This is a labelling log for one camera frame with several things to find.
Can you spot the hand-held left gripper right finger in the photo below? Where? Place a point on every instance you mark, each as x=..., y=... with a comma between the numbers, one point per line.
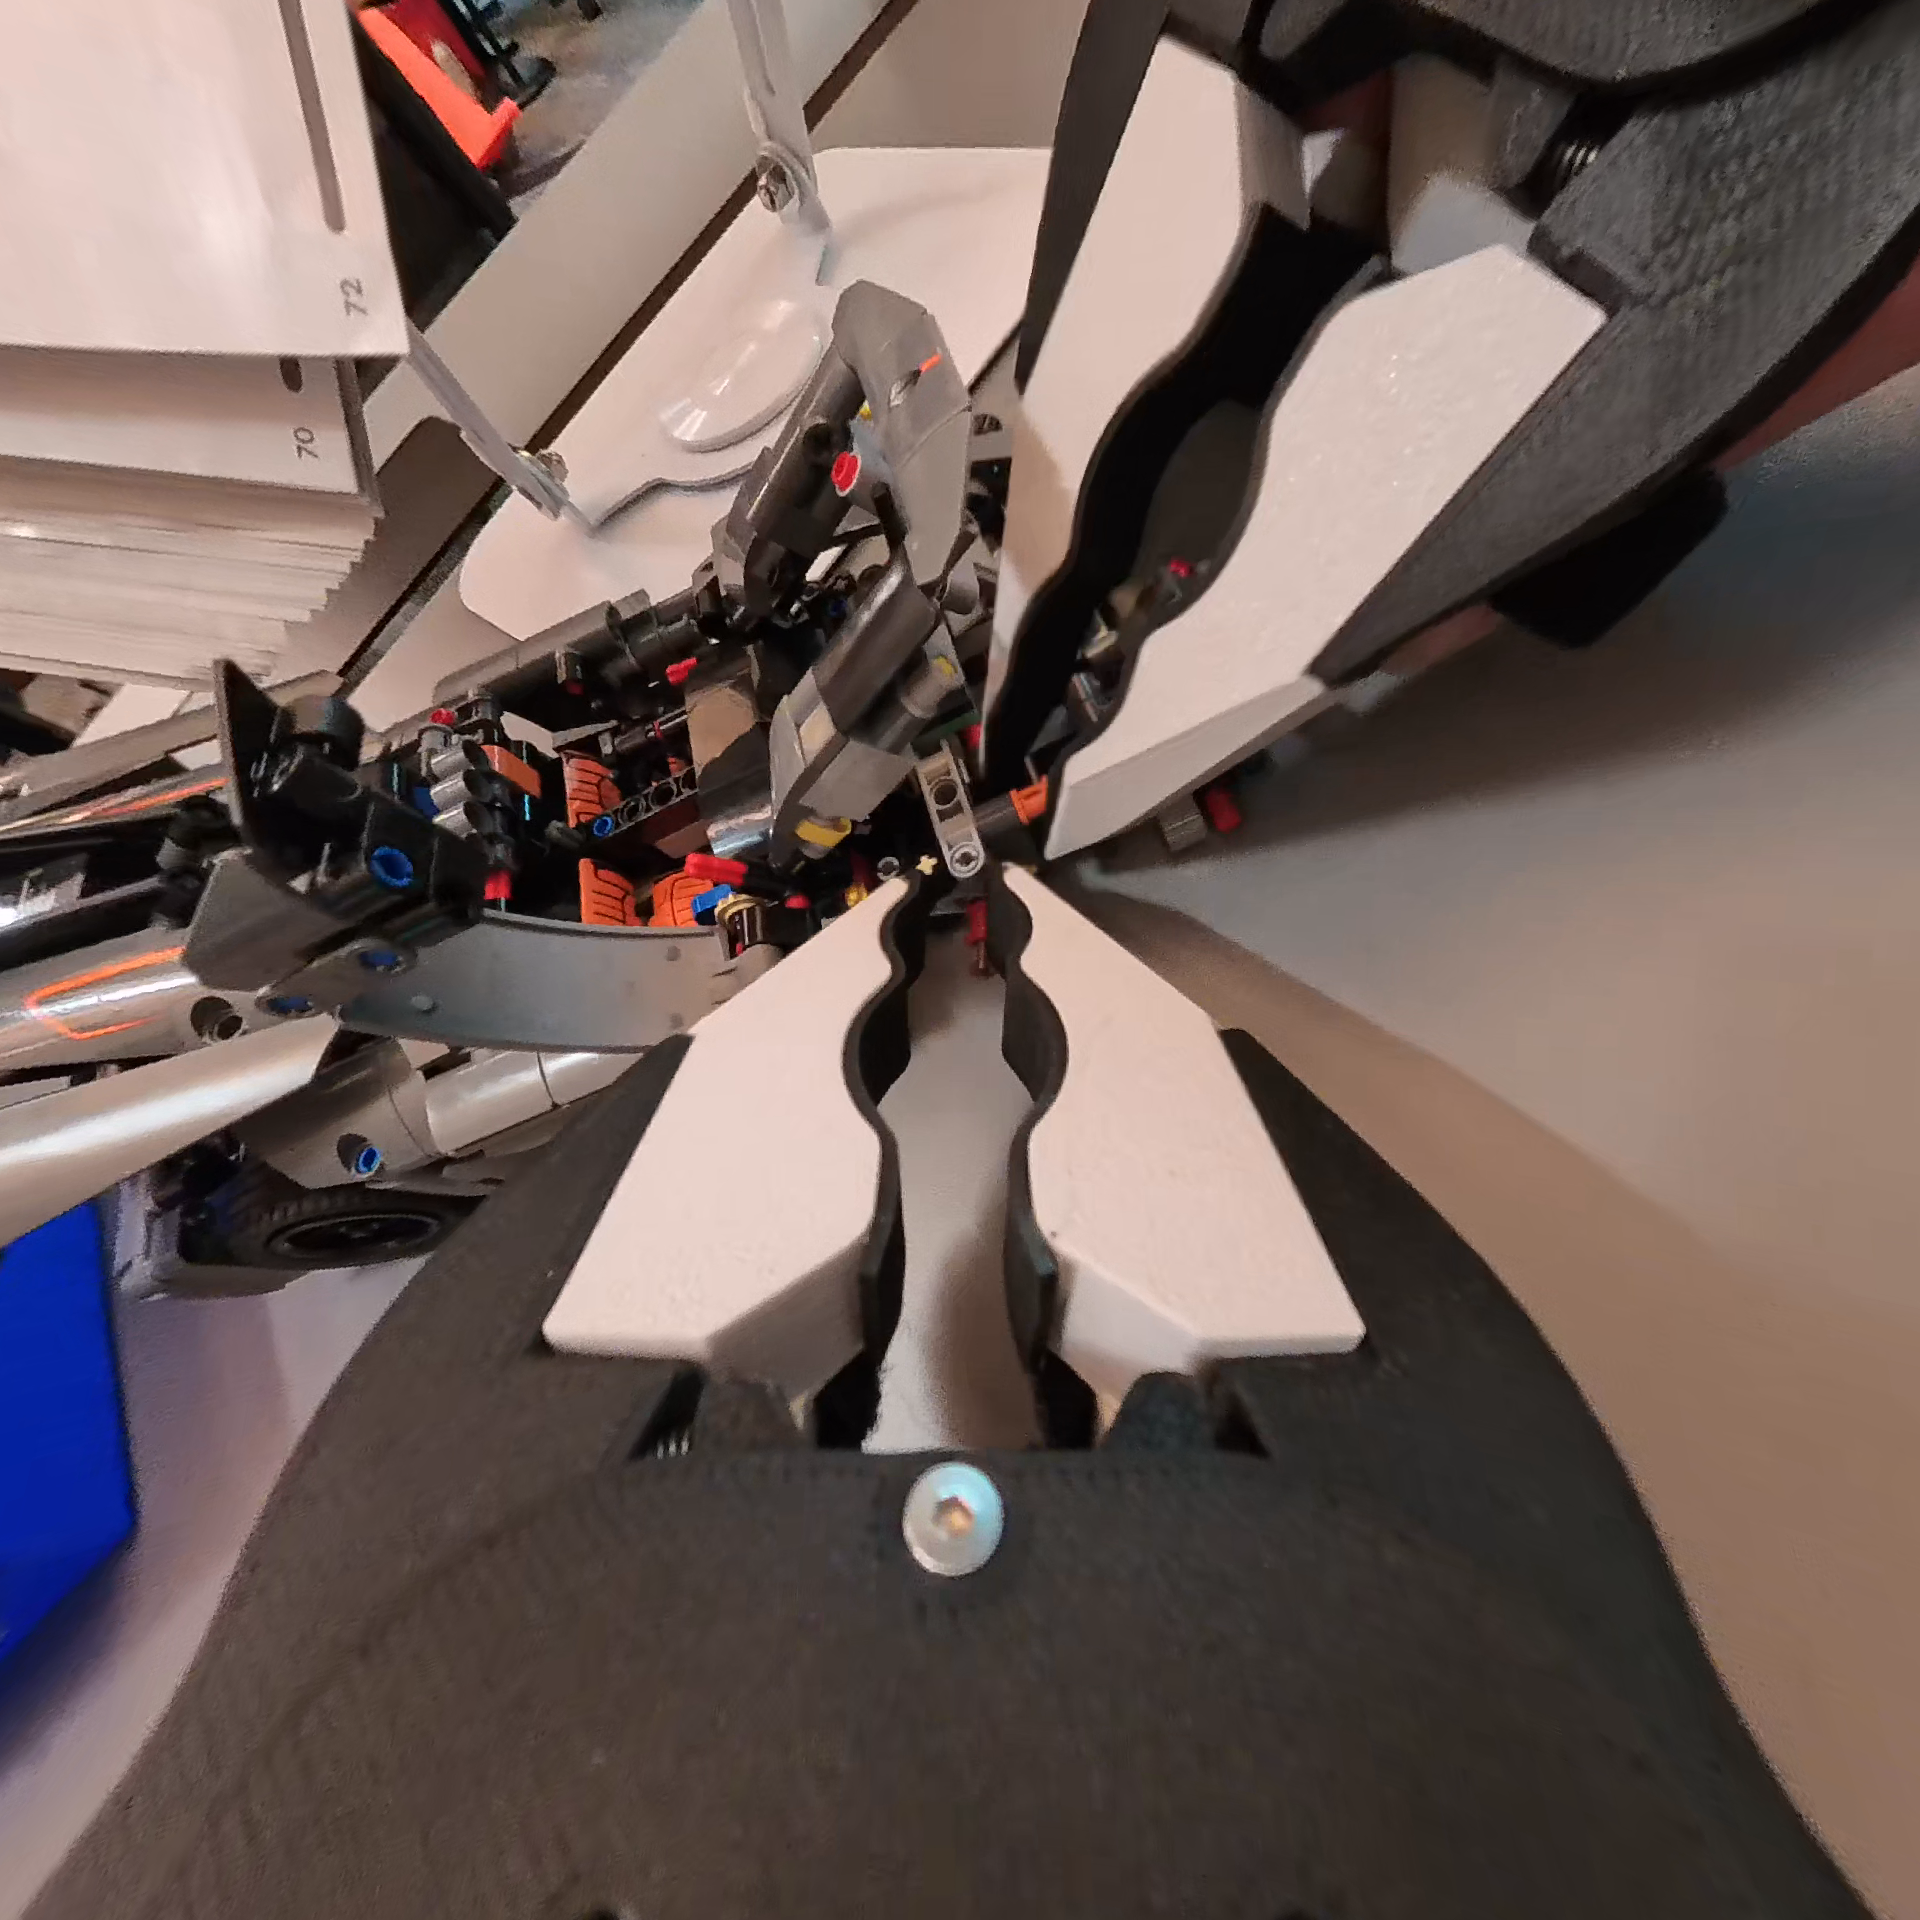
x=1184, y=1184

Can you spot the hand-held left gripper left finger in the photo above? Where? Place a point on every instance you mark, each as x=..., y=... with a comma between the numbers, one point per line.
x=735, y=1184

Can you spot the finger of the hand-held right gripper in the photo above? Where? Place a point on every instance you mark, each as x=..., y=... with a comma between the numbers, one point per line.
x=1380, y=481
x=1140, y=271

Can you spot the grey lego car model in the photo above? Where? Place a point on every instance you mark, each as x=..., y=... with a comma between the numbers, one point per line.
x=524, y=975

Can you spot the red lego pin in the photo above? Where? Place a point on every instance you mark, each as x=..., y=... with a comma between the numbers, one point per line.
x=978, y=937

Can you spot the person's right hand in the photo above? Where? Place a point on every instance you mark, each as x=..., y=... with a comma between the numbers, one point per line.
x=1816, y=398

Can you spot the orange plastic bin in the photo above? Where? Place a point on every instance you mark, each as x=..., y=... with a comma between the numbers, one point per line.
x=441, y=90

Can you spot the blue plastic bin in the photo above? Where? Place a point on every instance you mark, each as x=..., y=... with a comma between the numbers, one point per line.
x=44, y=1425

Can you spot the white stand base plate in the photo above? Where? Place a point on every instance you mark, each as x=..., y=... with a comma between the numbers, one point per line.
x=902, y=224

